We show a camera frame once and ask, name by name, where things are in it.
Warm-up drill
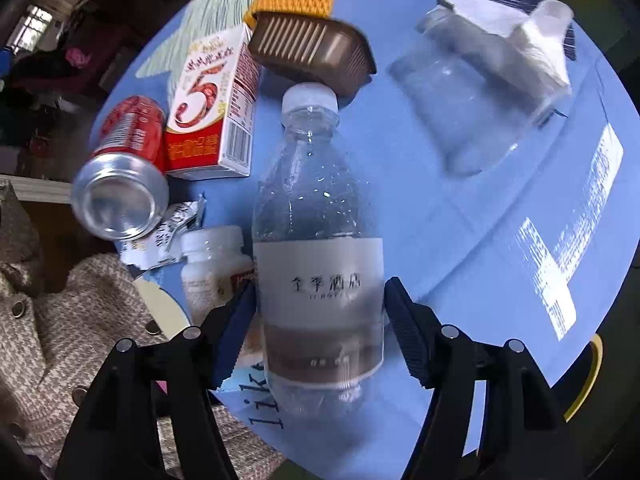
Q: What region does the clear plastic water bottle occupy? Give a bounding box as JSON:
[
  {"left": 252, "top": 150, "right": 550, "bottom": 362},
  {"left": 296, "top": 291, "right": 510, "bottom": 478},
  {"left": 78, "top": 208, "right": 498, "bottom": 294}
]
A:
[{"left": 251, "top": 82, "right": 386, "bottom": 405}]

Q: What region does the window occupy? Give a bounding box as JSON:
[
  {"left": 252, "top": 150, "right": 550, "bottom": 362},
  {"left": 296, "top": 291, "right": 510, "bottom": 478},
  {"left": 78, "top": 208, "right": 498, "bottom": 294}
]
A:
[{"left": 10, "top": 5, "right": 53, "bottom": 53}]

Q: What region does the person's beige tweed coat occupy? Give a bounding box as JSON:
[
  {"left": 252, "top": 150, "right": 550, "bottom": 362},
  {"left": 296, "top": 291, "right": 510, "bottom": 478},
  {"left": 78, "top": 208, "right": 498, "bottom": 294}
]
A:
[{"left": 0, "top": 180, "right": 286, "bottom": 480}]

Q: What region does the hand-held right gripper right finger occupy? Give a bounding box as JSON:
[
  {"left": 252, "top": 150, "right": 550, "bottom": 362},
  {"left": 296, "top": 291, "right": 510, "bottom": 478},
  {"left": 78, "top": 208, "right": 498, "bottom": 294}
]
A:
[{"left": 384, "top": 276, "right": 586, "bottom": 480}]

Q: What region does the white tissue pack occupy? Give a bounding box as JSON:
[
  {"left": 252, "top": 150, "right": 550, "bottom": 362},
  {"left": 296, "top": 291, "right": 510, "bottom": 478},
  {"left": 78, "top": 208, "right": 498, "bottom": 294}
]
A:
[{"left": 437, "top": 0, "right": 576, "bottom": 101}]

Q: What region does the clear plastic cup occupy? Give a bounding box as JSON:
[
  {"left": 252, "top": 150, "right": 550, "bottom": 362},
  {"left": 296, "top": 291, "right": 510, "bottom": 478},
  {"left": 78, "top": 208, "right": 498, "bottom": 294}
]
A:
[{"left": 389, "top": 10, "right": 556, "bottom": 178}]

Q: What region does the white pill bottle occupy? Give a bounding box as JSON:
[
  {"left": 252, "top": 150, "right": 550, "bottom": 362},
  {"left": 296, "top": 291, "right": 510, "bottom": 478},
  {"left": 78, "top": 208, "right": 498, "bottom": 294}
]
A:
[{"left": 179, "top": 226, "right": 257, "bottom": 328}]

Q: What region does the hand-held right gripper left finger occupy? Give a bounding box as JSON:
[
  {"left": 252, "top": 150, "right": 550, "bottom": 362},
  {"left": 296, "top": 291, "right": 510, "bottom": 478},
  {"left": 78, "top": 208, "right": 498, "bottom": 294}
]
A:
[{"left": 55, "top": 282, "right": 258, "bottom": 480}]

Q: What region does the red and white drink carton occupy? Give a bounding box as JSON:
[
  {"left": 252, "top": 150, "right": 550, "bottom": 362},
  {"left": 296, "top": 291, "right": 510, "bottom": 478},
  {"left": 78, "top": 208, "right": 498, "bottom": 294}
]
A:
[{"left": 165, "top": 24, "right": 261, "bottom": 181}]

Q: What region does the red soda can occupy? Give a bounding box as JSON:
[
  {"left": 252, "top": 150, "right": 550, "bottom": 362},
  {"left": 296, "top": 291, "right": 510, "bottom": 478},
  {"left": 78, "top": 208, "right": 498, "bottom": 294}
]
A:
[{"left": 70, "top": 95, "right": 170, "bottom": 241}]

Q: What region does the brown ribbed plastic tray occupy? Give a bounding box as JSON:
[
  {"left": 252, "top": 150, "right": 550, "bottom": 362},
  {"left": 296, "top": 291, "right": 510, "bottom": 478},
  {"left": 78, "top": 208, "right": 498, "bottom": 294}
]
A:
[{"left": 247, "top": 11, "right": 377, "bottom": 108}]

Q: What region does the white snack wrapper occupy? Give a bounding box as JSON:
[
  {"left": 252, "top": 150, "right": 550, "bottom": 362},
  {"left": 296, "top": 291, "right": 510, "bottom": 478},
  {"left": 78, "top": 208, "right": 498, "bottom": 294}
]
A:
[{"left": 120, "top": 195, "right": 208, "bottom": 281}]

